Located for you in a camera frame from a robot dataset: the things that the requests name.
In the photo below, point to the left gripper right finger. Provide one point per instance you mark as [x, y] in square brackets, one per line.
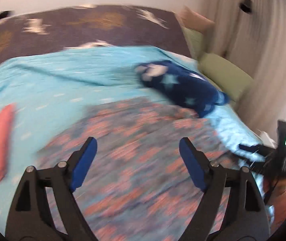
[245, 217]

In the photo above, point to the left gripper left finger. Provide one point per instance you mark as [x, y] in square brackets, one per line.
[30, 216]

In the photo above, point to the floral teal garment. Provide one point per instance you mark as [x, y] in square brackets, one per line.
[137, 187]

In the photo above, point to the person's right hand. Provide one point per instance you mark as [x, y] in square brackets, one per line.
[278, 201]

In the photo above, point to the green pillow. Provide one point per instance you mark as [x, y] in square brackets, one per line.
[226, 75]

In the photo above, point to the navy star fleece garment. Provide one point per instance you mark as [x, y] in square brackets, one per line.
[182, 86]

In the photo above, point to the white curtain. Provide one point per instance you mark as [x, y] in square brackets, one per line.
[252, 34]

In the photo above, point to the light blue star quilt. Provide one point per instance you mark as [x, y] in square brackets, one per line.
[52, 91]

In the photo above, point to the green cushion near window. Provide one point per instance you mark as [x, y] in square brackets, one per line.
[194, 41]

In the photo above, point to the beige pillow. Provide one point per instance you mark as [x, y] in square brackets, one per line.
[193, 20]

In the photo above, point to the dark reindeer bed cover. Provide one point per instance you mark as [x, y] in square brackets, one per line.
[118, 25]

